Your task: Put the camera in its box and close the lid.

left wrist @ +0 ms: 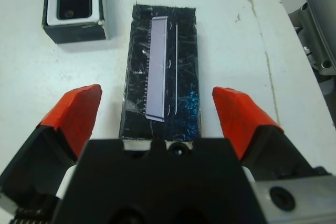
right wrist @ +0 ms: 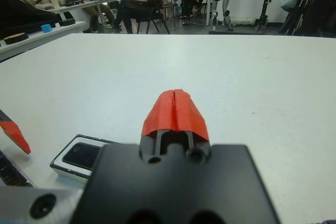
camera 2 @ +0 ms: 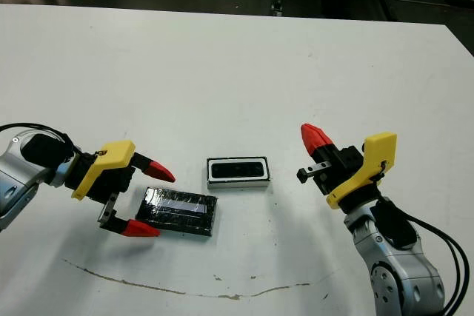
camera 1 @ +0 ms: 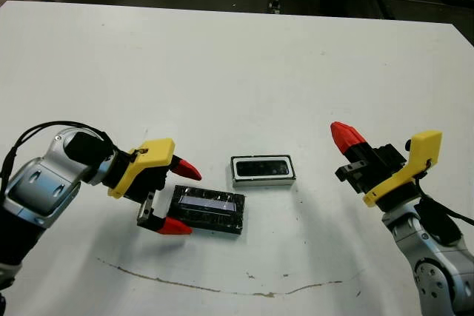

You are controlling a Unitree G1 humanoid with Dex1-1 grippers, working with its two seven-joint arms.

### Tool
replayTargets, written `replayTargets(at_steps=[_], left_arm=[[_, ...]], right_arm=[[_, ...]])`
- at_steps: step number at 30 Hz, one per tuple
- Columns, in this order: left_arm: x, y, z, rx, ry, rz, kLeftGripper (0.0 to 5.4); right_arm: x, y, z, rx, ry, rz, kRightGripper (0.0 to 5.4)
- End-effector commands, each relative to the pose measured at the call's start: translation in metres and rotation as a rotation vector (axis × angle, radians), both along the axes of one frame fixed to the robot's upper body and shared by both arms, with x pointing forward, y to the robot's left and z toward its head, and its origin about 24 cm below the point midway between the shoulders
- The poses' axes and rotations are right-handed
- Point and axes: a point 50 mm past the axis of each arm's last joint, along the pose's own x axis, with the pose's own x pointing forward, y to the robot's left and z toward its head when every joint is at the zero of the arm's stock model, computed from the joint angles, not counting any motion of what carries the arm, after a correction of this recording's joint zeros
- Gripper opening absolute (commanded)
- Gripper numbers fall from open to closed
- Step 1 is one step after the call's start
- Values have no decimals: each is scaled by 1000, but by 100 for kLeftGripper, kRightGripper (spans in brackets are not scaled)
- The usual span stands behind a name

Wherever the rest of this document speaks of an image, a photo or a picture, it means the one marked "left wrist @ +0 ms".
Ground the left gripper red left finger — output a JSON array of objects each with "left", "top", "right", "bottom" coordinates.
[{"left": 0, "top": 83, "right": 103, "bottom": 206}]

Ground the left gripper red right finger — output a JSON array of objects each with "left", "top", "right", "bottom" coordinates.
[{"left": 212, "top": 86, "right": 330, "bottom": 183}]

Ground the black camera box lid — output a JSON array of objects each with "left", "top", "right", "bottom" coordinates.
[{"left": 119, "top": 5, "right": 203, "bottom": 141}]

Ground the camera box base, white insert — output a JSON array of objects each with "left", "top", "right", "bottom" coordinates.
[{"left": 41, "top": 0, "right": 110, "bottom": 44}]

